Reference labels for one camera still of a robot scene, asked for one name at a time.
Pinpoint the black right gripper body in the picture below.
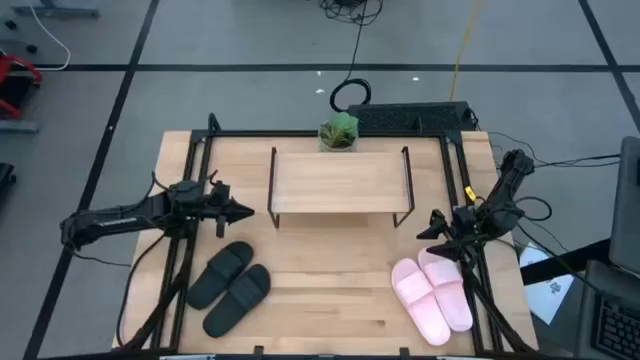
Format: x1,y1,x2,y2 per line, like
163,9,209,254
447,205,481,246

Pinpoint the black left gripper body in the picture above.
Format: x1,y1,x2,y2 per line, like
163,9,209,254
202,180,232,224

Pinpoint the pink slide sandal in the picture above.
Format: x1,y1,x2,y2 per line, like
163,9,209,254
417,247,474,333
390,257,452,347

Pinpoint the black slide sandal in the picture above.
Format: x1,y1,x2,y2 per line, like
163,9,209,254
202,263,272,339
186,241,255,311

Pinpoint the wooden shelf with black legs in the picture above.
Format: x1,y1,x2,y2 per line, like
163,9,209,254
267,145,416,230

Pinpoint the white printed paper sheet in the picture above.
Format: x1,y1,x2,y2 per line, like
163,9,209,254
519,242,576,325

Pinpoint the black diagonal bar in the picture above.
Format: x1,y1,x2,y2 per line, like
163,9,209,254
519,238,612,286

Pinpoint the black keyboard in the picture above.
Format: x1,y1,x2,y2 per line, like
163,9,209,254
348,101,477,134

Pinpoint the small green potted plant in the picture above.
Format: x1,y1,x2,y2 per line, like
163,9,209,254
318,111,360,153

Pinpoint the grey laptop with black keyboard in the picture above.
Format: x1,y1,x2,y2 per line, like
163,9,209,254
574,135,640,360

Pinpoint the red metal cart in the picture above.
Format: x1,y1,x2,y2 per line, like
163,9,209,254
0,52,44,121

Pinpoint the grey metal floor base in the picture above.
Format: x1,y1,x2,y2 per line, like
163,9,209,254
9,0,100,19

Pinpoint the black metal table frame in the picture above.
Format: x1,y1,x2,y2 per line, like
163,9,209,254
114,113,539,360

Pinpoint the black cables to right arm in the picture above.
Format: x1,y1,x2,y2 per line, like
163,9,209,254
487,130,622,170

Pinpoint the black cable along table edge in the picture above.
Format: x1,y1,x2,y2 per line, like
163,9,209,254
115,232,169,349

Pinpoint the black coiled floor cable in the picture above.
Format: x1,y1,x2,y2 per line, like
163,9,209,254
328,0,373,114

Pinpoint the yellow floor cable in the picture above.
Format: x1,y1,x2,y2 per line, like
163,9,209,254
448,0,485,102

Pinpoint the tangled black cable bundle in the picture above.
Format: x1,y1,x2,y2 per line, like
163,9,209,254
318,0,385,27

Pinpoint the white floor cable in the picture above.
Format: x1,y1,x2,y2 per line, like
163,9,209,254
27,0,72,72

